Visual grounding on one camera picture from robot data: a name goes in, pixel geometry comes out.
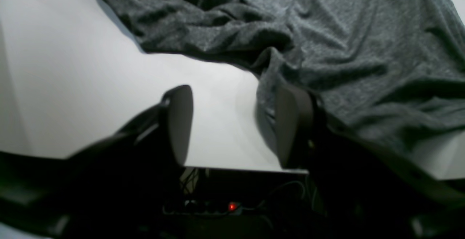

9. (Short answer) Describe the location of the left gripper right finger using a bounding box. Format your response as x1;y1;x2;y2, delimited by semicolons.
275;85;465;239

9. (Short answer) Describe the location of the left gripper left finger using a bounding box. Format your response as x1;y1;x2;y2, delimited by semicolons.
1;85;193;239

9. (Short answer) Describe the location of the grey long-sleeve t-shirt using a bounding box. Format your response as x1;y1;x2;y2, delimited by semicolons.
103;0;465;153

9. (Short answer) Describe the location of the black power strip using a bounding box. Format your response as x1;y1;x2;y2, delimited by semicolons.
162;199;259;217

